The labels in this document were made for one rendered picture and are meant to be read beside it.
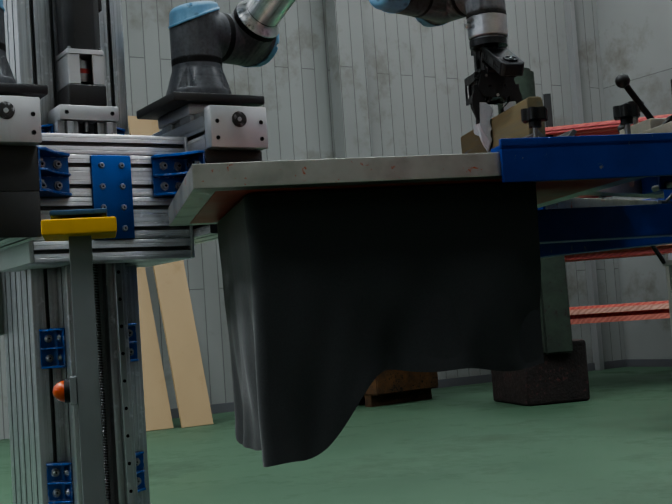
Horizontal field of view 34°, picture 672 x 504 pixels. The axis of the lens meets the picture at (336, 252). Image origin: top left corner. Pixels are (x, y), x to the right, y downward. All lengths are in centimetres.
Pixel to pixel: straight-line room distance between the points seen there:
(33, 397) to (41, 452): 12
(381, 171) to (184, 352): 706
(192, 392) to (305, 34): 370
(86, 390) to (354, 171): 66
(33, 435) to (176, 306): 628
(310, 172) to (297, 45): 879
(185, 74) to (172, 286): 638
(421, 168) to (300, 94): 865
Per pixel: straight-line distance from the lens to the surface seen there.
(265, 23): 262
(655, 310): 982
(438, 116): 1119
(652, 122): 216
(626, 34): 1259
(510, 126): 200
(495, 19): 213
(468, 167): 175
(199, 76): 253
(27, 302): 257
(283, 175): 168
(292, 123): 1026
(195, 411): 861
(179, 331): 875
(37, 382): 253
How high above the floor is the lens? 75
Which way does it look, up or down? 3 degrees up
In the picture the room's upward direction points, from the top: 4 degrees counter-clockwise
